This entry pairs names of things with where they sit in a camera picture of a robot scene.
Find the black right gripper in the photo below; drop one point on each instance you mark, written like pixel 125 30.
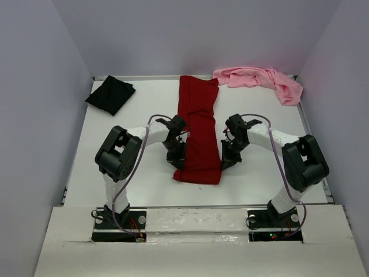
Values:
pixel 228 161

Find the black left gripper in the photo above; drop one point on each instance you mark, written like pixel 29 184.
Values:
pixel 177 160

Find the red t shirt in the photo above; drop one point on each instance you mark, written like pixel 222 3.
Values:
pixel 202 161

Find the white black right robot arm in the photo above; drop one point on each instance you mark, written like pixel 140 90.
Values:
pixel 299 159

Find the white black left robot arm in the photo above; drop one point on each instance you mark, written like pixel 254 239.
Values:
pixel 121 153

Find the pink t shirt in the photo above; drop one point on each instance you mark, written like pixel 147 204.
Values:
pixel 287 90

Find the black folded t shirt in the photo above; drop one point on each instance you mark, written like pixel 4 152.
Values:
pixel 111 95

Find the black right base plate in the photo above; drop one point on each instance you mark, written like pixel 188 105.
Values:
pixel 262 229

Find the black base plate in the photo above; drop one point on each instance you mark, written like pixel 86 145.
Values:
pixel 132 230
pixel 262 229

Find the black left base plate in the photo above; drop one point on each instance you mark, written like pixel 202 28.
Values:
pixel 132 230

